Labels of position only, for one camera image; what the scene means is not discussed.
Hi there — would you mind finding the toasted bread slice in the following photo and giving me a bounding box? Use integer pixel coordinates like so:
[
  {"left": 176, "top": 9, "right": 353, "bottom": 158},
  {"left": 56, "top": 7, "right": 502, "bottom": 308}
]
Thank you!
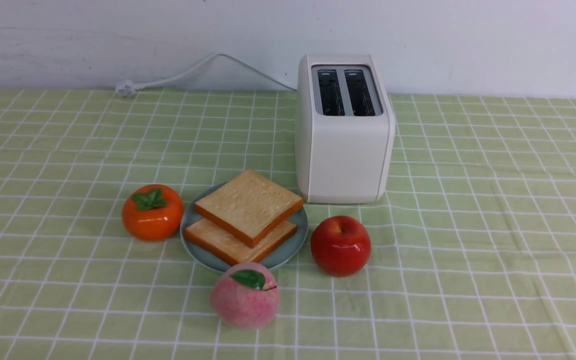
[
  {"left": 194, "top": 169, "right": 304, "bottom": 248},
  {"left": 183, "top": 218, "right": 298, "bottom": 265}
]

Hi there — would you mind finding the white two-slot toaster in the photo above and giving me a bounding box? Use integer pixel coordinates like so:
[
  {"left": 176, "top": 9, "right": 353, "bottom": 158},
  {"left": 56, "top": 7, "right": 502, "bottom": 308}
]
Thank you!
[{"left": 294, "top": 54, "right": 397, "bottom": 204}]

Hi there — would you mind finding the red apple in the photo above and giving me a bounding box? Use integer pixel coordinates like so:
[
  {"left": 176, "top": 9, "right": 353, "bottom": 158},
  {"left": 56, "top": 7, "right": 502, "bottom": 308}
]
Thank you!
[{"left": 310, "top": 215, "right": 372, "bottom": 278}]

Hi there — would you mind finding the pink peach with leaf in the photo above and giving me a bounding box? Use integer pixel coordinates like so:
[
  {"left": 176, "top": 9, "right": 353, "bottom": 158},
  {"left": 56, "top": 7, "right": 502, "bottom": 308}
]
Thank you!
[{"left": 209, "top": 262, "right": 281, "bottom": 330}]

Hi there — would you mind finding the orange persimmon with green leaf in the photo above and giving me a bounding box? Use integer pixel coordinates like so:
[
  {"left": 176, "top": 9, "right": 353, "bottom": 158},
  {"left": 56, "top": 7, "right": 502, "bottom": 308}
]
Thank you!
[{"left": 121, "top": 184, "right": 185, "bottom": 242}]

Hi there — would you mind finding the green checkered tablecloth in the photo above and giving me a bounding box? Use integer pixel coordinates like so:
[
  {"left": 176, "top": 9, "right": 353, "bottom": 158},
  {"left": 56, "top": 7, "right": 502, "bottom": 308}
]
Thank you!
[{"left": 0, "top": 89, "right": 576, "bottom": 360}]

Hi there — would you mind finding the white toaster power cord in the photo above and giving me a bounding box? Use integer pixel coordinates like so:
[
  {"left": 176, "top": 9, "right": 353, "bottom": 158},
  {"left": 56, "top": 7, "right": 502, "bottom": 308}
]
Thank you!
[{"left": 115, "top": 52, "right": 298, "bottom": 98}]

